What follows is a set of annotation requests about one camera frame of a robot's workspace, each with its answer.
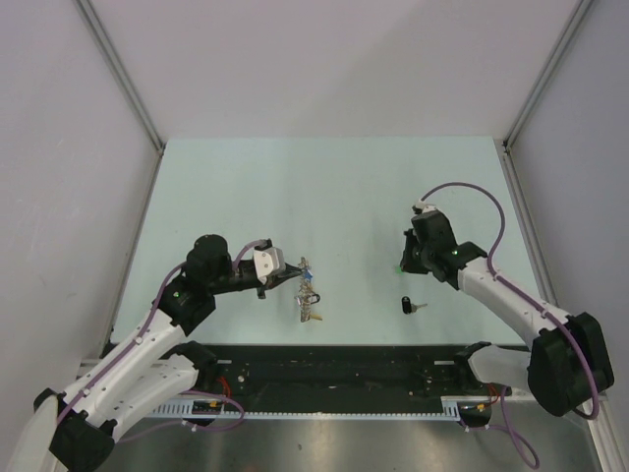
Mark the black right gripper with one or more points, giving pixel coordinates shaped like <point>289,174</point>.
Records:
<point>407,265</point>

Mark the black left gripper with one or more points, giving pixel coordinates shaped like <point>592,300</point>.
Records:
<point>273,280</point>

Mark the silver disc keyring organiser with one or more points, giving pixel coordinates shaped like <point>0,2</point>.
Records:
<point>304,292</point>

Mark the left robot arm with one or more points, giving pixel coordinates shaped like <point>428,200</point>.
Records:
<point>132,339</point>

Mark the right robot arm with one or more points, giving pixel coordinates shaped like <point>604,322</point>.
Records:
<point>516,314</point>

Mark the silver keys by green tag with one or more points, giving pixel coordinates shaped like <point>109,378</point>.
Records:
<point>409,307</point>

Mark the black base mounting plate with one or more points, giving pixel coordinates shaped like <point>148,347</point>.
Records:
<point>373,380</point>

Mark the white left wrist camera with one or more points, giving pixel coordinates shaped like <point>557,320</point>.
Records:
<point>268,260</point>

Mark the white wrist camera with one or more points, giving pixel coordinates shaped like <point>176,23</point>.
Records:
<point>268,260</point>
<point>421,207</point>

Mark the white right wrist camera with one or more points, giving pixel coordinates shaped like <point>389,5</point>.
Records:
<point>421,207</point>

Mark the aluminium frame right post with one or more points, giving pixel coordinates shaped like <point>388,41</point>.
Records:
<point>550,67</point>

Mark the aluminium frame post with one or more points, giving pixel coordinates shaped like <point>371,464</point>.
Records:
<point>112,59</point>
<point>550,67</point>

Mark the white slotted cable duct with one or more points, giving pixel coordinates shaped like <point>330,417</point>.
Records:
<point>182,408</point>

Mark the aluminium frame left post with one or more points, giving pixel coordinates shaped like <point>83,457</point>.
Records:
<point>112,59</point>

